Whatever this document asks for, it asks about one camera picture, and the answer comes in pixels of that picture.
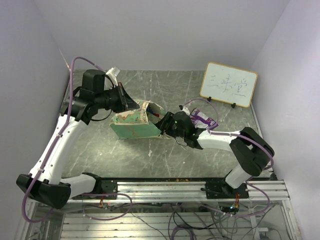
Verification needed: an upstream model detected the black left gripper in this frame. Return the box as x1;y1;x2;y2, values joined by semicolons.
95;82;140;114

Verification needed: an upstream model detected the green printed paper bag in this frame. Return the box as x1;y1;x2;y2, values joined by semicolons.
109;99;166;139

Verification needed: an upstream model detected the purple Fox's candy packet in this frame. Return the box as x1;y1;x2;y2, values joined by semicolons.
189;108;218;130

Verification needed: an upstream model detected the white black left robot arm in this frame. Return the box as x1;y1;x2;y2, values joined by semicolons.
16;67;140;209

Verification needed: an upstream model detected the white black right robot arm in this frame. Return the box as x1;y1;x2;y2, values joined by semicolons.
155;111;275;198

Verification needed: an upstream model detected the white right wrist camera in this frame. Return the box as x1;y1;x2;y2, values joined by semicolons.
179;105;190;116

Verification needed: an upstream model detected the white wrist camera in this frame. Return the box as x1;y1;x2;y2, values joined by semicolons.
105;66;120;87
179;105;190;116

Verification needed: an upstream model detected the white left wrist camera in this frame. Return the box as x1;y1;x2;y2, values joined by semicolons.
105;66;120;87

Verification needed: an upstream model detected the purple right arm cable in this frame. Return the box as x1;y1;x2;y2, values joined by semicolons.
179;98;275;218

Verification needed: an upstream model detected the aluminium mounting rail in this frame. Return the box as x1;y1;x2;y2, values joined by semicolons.
68;179;290;203

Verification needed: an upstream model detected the small whiteboard yellow frame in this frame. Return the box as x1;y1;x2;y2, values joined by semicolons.
199;62;258;108

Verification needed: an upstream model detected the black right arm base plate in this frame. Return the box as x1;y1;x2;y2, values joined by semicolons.
200;178;249;199

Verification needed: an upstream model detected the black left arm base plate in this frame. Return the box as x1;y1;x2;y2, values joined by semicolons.
80;179;118;200

